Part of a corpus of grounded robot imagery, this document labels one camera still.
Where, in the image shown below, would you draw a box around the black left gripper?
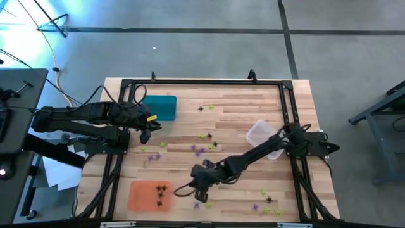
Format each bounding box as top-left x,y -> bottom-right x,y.
136,103 -> 162,145

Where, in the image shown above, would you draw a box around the clear plastic bin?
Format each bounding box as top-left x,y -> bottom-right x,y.
246,119 -> 285,161

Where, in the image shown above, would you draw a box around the teal plastic bin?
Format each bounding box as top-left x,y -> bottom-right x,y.
141,94 -> 178,122

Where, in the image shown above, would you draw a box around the black floor cables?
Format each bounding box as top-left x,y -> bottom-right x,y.
0,47 -> 97,115

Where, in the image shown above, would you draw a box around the silver metal bracket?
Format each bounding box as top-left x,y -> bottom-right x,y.
277,222 -> 313,228
100,221 -> 137,228

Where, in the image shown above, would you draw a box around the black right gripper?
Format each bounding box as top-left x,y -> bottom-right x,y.
189,159 -> 223,204

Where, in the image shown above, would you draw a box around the thick black support beam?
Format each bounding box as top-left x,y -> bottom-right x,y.
22,132 -> 87,169

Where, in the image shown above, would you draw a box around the dark grey cart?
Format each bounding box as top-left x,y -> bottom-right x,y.
347,80 -> 405,186

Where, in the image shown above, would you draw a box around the thin black rod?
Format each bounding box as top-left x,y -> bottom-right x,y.
58,132 -> 99,146

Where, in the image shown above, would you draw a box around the black aluminium table frame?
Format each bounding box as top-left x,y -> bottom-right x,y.
74,78 -> 341,222

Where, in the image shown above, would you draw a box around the orange plastic bin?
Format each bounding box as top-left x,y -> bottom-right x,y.
127,179 -> 175,213

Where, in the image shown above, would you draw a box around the white paper sheets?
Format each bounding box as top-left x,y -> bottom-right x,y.
41,144 -> 84,191

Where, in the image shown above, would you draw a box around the dark grey desk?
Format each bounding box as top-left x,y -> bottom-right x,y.
0,150 -> 36,226

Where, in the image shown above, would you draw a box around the yellow cable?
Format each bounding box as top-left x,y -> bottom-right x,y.
17,0 -> 75,108

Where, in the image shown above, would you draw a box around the black desk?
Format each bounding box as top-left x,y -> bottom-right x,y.
0,68 -> 49,155

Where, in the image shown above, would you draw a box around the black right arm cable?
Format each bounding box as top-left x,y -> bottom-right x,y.
173,182 -> 199,198

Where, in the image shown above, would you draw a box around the black tripod stand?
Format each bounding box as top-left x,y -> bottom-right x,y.
33,0 -> 70,39

